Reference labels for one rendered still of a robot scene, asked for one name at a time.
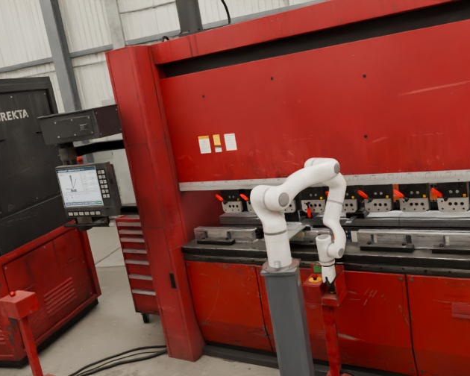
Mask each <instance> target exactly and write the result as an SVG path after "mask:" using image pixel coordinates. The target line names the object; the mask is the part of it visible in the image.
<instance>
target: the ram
mask: <svg viewBox="0 0 470 376"><path fill-rule="evenodd" d="M159 82H160V88H161V93H162V97H163V104H164V109H165V113H166V120H167V125H168V129H169V136H170V140H171V144H172V151H173V155H174V160H175V167H176V171H177V175H178V183H188V182H205V181H238V180H254V179H271V178H288V177H289V176H290V175H291V174H293V173H295V172H297V171H298V170H300V169H304V164H305V163H306V161H307V160H309V159H310V158H331V159H334V160H336V161H337V162H338V163H339V166H340V170H339V173H340V174H341V175H370V174H387V173H404V172H436V171H454V170H470V19H467V20H463V21H459V22H452V23H448V24H444V25H436V26H432V27H428V28H421V29H417V30H413V31H405V32H401V33H397V34H390V35H386V36H382V37H375V38H371V39H367V40H360V41H356V42H351V43H344V44H340V45H336V46H329V47H324V48H318V49H313V50H309V51H303V52H299V53H294V54H287V55H283V56H279V57H272V58H267V59H263V60H256V61H252V62H248V63H241V64H237V65H232V66H226V67H222V68H218V69H210V70H206V71H202V72H195V73H191V74H187V75H179V76H175V77H171V78H164V79H160V80H159ZM232 133H235V138H236V147H237V150H233V151H226V146H225V138H224V134H232ZM218 134H219V139H220V143H221V145H214V140H213V135H218ZM204 136H208V137H209V141H210V150H211V152H210V153H201V149H200V145H199V140H198V137H204ZM220 146H221V148H222V151H219V152H216V150H215V147H220ZM461 181H470V176H454V177H434V178H396V179H377V180H357V181H346V186H348V185H371V184H415V183H438V182H461Z"/></svg>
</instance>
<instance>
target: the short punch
mask: <svg viewBox="0 0 470 376"><path fill-rule="evenodd" d="M284 216H285V221H286V224H287V225H300V224H301V223H300V221H301V219H300V213H299V210H298V211H297V212H294V213H284Z"/></svg>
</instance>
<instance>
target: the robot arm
mask: <svg viewBox="0 0 470 376"><path fill-rule="evenodd" d="M339 170H340V166H339V163H338V162H337V161H336V160H334V159H331V158H310V159H309V160H307V161H306V163H305V164H304V169H300V170H298V171H297V172H295V173H293V174H291V175H290V176H289V177H288V178H287V179H286V180H285V181H284V184H282V185H280V186H277V187H274V186H266V185H259V186H257V187H255V188H253V190H252V191H251V196H250V199H251V206H252V207H253V209H254V212H255V213H256V214H257V216H258V217H259V219H260V221H261V222H262V224H263V232H264V237H265V242H266V250H267V256H268V261H266V262H265V263H264V264H263V270H264V271H266V272H271V273H279V272H287V271H290V270H293V269H295V268H296V267H297V266H298V265H299V261H298V260H297V259H296V258H294V257H291V252H290V247H289V237H288V232H287V227H286V221H285V219H284V218H283V217H282V215H281V214H279V212H278V211H279V210H284V209H286V208H287V207H288V206H289V205H290V204H291V202H292V200H293V199H294V197H295V196H296V195H297V194H298V193H299V192H300V191H302V190H303V189H305V188H307V187H309V186H311V185H314V184H317V183H323V184H325V185H327V186H329V193H328V199H327V203H326V207H325V214H324V218H323V223H324V225H325V226H326V227H328V228H330V229H331V230H332V231H333V233H334V237H335V240H334V243H332V240H331V236H330V235H327V234H323V235H320V236H317V237H316V244H317V249H318V253H319V262H320V264H321V266H322V280H323V283H325V281H326V284H327V286H328V288H329V291H330V292H334V291H335V286H334V278H335V277H336V270H335V266H334V263H335V259H334V258H341V257H342V256H343V254H344V250H345V243H346V236H345V232H344V230H343V229H342V227H341V225H340V223H339V219H340V215H341V212H342V205H343V201H344V197H345V191H346V181H345V179H344V177H343V176H342V175H341V174H340V173H339Z"/></svg>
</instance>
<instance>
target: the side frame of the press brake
mask: <svg viewBox="0 0 470 376"><path fill-rule="evenodd" d="M105 57H106V61H107V68H108V72H109V76H110V82H111V86H112V90H113V96H114V100H115V104H118V106H117V107H118V111H119V118H120V122H121V126H122V138H123V143H124V146H125V153H126V157H127V160H128V167H129V171H130V174H131V181H132V185H133V188H134V195H135V199H136V203H137V209H138V213H139V217H140V224H141V227H142V234H143V238H144V241H145V248H146V252H147V255H148V262H149V266H150V270H151V276H152V280H153V284H154V291H155V295H156V298H157V305H158V308H159V312H160V319H161V322H162V326H163V333H164V336H165V340H166V347H167V351H168V355H169V357H172V358H176V359H180V360H187V361H191V362H195V361H196V360H197V359H198V358H199V357H200V356H201V355H202V354H203V352H202V348H204V347H205V346H206V345H207V344H206V340H205V339H204V336H203V334H202V332H201V328H200V327H199V324H198V321H197V319H196V316H195V308H194V304H193V300H192V293H191V289H190V285H189V278H188V274H187V267H186V263H185V259H184V253H182V250H181V246H183V245H185V244H187V243H188V242H190V241H192V240H194V239H195V232H194V229H195V228H197V227H221V223H220V219H219V216H220V215H222V214H224V213H225V211H224V210H223V207H222V201H220V200H219V199H218V198H217V197H215V195H216V194H218V195H220V196H221V193H220V189H215V190H193V191H180V187H179V183H178V175H177V171H176V167H175V160H174V155H173V151H172V144H171V140H170V136H169V129H168V125H167V120H166V113H165V109H164V104H163V97H162V93H161V88H160V82H159V80H160V79H164V78H166V73H165V69H164V65H154V59H153V55H152V51H151V45H141V46H126V47H123V48H118V49H115V50H112V51H106V52H105Z"/></svg>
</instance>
